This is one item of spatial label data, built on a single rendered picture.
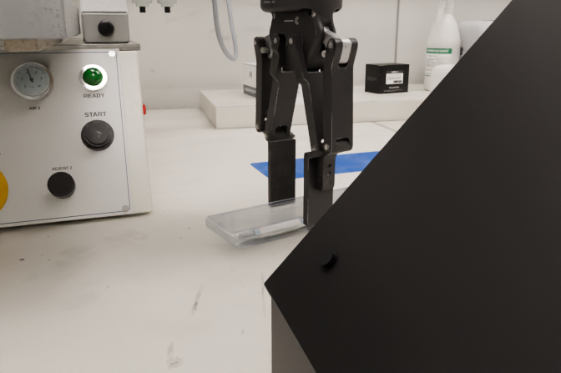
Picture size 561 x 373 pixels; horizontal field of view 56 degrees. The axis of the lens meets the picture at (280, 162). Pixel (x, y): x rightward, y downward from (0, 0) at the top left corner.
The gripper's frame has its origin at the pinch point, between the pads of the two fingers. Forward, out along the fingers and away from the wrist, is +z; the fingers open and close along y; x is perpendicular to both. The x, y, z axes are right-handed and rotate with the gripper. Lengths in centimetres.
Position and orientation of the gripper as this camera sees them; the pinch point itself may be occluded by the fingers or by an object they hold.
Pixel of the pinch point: (299, 183)
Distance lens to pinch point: 52.2
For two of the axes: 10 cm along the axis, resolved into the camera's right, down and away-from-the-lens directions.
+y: 5.4, 2.1, -8.1
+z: 0.0, 9.7, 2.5
